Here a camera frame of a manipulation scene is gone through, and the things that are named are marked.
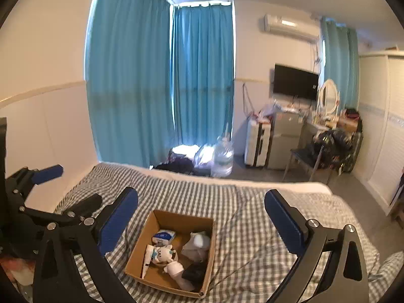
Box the blue tissue packet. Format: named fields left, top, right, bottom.
left=151, top=229, right=176, bottom=246

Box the white plush toy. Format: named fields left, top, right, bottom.
left=141, top=244, right=178, bottom=279

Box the white tumbler bottle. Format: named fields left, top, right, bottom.
left=164, top=261, right=195, bottom=291

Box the black wallet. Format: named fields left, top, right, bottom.
left=182, top=261, right=208, bottom=287

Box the left hand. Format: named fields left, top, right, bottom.
left=1, top=254, right=36, bottom=289

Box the brown cardboard box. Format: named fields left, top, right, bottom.
left=125, top=210, right=216, bottom=299

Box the dark bag on floor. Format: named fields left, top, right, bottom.
left=150, top=145, right=213, bottom=176

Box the black chair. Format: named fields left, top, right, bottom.
left=282, top=144, right=333, bottom=185

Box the black clothes pile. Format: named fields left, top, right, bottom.
left=310, top=128, right=363, bottom=174

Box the clear water jug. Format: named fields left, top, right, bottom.
left=211, top=133, right=234, bottom=178

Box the left teal curtain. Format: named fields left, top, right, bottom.
left=84, top=0, right=174, bottom=167

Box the teal curtain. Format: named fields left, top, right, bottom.
left=84, top=0, right=174, bottom=167
left=320, top=17, right=360, bottom=110
left=171, top=4, right=234, bottom=146

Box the grey mini fridge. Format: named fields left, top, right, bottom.
left=267, top=112, right=304, bottom=170

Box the white suitcase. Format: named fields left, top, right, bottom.
left=244, top=118, right=271, bottom=167

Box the white oval vanity mirror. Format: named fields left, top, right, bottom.
left=317, top=79, right=340, bottom=116

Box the middle teal curtain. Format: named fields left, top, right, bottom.
left=171, top=4, right=234, bottom=146

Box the white louvered wardrobe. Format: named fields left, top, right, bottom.
left=353, top=51, right=403, bottom=214

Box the right teal curtain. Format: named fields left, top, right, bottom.
left=320, top=17, right=360, bottom=110

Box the white air conditioner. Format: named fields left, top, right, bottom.
left=264, top=14, right=320, bottom=42

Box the black wall television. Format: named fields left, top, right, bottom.
left=272, top=64, right=319, bottom=100

